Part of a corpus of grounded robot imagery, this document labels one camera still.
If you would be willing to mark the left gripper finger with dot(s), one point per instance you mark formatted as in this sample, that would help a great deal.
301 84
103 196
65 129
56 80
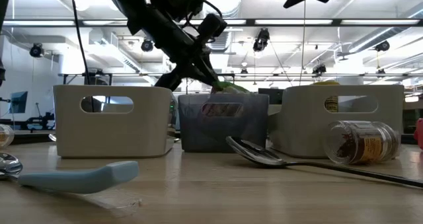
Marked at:
208 65
195 72

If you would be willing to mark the lime chili ramen packet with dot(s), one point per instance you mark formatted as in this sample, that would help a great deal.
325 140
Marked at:
231 88

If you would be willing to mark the yellow-lidded jar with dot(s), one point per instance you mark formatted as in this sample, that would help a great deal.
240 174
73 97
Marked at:
331 104

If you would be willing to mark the red box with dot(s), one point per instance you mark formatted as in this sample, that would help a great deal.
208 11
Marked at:
419 134

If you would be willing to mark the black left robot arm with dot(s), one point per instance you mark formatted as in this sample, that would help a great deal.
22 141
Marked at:
148 16

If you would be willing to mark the long ceiling light strip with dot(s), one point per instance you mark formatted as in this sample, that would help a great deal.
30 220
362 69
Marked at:
251 22

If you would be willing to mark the black ceiling spotlight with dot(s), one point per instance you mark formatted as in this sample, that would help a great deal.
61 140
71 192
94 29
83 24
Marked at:
319 69
382 46
261 39
147 45
36 50

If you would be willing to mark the dark grey plastic bin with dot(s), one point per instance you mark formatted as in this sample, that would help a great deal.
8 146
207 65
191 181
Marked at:
224 134

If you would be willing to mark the dark metal spoon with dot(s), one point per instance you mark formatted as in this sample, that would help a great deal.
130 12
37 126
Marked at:
254 153

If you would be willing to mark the light grey plastic bin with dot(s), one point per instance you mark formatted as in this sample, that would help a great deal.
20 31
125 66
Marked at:
112 134
297 125

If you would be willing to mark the background computer monitor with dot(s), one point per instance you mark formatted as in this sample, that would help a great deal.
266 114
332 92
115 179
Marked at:
18 101

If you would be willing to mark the black aluminium rig frame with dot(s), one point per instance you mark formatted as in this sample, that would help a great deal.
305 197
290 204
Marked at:
26 136

